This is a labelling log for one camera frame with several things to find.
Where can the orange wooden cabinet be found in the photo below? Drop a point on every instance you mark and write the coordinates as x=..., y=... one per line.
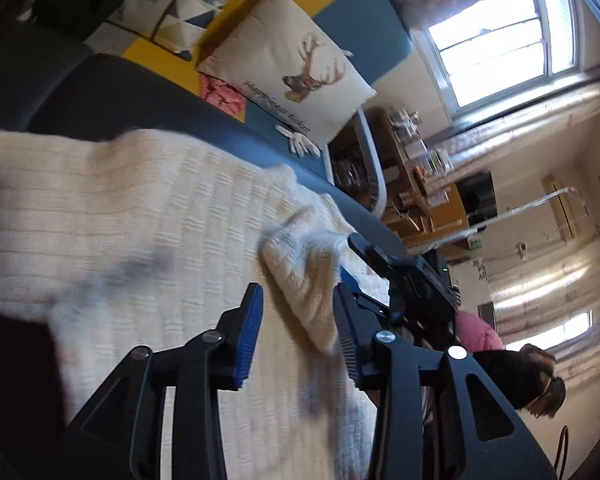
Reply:
x=440, y=215

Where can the brown wooden desk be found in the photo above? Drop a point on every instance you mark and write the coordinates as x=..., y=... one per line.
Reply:
x=391, y=170

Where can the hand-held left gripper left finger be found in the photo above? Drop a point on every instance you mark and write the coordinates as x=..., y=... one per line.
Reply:
x=252, y=330

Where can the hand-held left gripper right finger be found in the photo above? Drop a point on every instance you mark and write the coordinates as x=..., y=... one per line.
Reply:
x=347, y=340

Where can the deer print pillow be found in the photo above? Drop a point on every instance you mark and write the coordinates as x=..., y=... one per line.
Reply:
x=280, y=45

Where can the black garment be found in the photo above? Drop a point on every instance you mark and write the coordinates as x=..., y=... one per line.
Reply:
x=500, y=375

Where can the triangle pattern pillow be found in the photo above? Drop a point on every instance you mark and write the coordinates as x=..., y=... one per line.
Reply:
x=200, y=5

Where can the white glove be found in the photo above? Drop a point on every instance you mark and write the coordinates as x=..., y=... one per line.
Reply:
x=300, y=142

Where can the wall air conditioner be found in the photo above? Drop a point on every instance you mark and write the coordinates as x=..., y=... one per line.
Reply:
x=562, y=210

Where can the grey yellow blue sofa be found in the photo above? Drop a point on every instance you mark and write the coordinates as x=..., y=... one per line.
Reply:
x=360, y=30

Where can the white canister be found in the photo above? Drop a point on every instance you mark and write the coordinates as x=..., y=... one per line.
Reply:
x=416, y=150

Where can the white knit sweater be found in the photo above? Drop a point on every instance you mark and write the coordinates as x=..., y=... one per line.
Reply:
x=130, y=220

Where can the black television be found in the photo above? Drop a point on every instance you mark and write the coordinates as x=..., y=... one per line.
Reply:
x=475, y=195

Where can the red patterned cloth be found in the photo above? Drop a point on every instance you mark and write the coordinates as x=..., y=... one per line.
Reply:
x=220, y=92

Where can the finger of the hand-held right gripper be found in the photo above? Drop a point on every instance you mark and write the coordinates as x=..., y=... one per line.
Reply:
x=367, y=300
x=372, y=255

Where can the large barred window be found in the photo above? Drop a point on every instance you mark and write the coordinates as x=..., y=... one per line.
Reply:
x=495, y=50

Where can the white pole stand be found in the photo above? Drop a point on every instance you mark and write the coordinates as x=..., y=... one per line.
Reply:
x=520, y=205

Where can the stacked clear organizer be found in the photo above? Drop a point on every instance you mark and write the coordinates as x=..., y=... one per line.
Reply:
x=432, y=162

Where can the small window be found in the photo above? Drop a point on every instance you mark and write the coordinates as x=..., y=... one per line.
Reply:
x=560, y=332

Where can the brown furry coat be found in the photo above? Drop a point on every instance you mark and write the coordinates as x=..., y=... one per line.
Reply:
x=545, y=390

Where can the clear glass jars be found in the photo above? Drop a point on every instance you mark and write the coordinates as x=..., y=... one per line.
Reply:
x=405, y=122

